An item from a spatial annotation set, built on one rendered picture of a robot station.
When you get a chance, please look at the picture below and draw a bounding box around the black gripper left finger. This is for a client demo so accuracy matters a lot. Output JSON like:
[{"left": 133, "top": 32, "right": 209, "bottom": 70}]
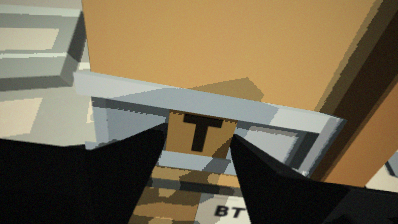
[{"left": 0, "top": 123, "right": 168, "bottom": 224}]

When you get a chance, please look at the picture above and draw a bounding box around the white paper ticket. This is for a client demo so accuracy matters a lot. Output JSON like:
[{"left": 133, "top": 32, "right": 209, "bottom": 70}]
[{"left": 194, "top": 193, "right": 250, "bottom": 224}]

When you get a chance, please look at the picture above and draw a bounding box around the tan tile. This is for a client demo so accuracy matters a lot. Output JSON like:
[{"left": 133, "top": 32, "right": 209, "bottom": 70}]
[{"left": 165, "top": 109, "right": 238, "bottom": 159}]

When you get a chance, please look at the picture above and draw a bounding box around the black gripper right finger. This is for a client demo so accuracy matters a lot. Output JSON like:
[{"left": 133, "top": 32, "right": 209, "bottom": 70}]
[{"left": 230, "top": 134, "right": 398, "bottom": 224}]

